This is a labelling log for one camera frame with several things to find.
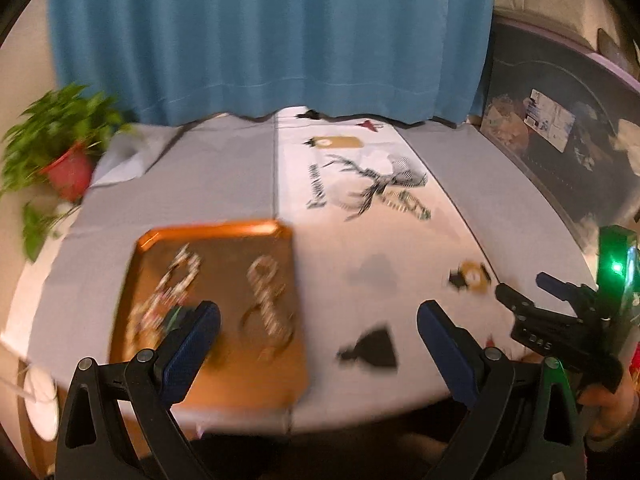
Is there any pastel beaded bracelet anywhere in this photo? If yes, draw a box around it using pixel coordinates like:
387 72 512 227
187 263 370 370
165 245 203 293

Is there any person's right hand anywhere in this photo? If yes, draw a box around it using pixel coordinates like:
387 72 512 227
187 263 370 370
575 355 640 443

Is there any orange metal tray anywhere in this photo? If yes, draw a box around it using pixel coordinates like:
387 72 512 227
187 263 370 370
107 219 312 413

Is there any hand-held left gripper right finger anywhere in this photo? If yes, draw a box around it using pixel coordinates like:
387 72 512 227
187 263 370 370
417 300 588 480

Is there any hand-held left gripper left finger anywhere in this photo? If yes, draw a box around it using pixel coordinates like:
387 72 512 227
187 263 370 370
54 301 222 480

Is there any white deer print table runner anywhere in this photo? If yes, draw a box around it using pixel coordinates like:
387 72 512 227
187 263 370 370
275 105 506 431

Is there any dark sticker-covered panel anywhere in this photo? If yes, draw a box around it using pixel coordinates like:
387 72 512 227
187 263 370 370
470 10 640 261

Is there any brown picture sticker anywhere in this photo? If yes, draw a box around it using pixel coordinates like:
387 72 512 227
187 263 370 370
482 95 531 147

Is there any green bead necklace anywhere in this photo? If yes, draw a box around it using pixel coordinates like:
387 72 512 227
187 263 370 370
382 189 432 221

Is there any green potted plant red pot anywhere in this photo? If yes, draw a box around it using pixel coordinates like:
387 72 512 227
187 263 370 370
0 84 136 263

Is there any dark bangle in tray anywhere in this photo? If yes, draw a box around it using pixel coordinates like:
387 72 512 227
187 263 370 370
237 307 297 361

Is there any blue curtain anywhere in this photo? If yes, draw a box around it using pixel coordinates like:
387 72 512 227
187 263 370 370
47 0 498 128

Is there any white round object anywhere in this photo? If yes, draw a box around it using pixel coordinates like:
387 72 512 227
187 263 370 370
22 364 62 442

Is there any green and black smartwatch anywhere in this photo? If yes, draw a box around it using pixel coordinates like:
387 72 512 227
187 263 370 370
162 305 201 341

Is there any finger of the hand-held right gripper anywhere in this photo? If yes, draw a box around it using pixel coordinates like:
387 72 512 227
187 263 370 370
536 271 596 311
495 284 538 322

